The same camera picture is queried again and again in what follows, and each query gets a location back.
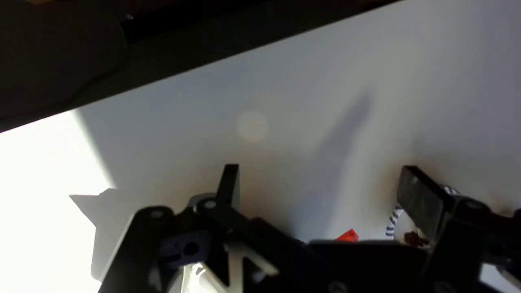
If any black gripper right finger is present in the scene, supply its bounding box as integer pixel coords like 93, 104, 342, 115
396, 164, 521, 293

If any small striped saucer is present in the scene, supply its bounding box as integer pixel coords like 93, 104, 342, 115
385, 184, 463, 249

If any small red object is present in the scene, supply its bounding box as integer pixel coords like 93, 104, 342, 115
336, 228, 362, 244

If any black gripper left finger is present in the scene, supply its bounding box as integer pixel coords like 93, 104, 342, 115
100, 162, 306, 293

